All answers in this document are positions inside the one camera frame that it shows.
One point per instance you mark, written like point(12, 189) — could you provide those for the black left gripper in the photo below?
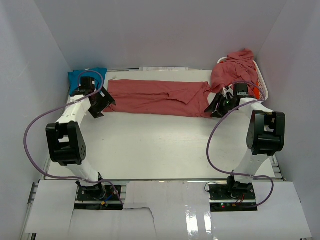
point(107, 100)

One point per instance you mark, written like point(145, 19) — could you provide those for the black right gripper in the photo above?
point(220, 113)

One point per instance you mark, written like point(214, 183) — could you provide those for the pink t-shirt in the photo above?
point(238, 66)
point(183, 99)

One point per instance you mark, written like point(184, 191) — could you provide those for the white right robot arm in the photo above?
point(265, 136)

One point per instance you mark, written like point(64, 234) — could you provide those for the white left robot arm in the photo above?
point(65, 140)

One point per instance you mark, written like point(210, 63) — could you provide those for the folded blue t-shirt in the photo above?
point(75, 76)

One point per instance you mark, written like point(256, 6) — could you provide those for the pink t-shirt in basket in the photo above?
point(238, 66)

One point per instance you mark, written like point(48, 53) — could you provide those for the white plastic laundry basket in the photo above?
point(264, 90)

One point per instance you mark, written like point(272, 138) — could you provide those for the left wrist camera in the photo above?
point(91, 84)

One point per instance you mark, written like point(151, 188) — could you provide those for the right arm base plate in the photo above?
point(223, 201)

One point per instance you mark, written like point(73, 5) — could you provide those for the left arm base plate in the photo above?
point(105, 196)

